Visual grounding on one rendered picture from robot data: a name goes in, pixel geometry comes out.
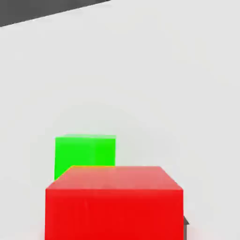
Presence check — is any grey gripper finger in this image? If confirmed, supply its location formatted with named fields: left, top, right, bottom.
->
left=183, top=215, right=190, bottom=240

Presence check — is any small red cube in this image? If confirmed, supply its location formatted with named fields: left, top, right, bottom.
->
left=45, top=165, right=184, bottom=240

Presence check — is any small green cube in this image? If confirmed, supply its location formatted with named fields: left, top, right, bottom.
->
left=54, top=134, right=117, bottom=181

